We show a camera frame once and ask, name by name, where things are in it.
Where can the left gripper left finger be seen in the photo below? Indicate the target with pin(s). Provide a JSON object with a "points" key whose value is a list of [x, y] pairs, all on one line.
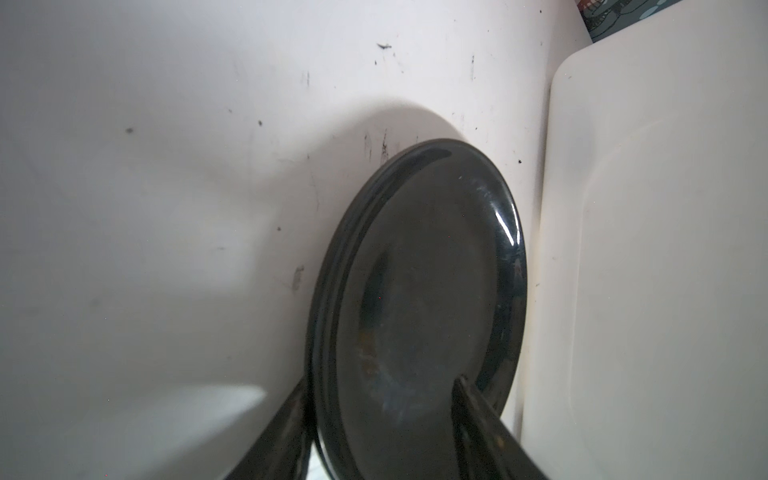
{"points": [[283, 449]]}

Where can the black round plate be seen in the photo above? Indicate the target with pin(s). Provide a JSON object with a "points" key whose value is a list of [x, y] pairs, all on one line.
{"points": [[424, 281]]}

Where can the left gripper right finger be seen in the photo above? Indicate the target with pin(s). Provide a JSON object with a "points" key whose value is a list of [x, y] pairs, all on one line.
{"points": [[485, 448]]}

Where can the white plastic bin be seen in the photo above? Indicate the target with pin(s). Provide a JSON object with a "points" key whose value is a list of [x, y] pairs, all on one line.
{"points": [[647, 329]]}

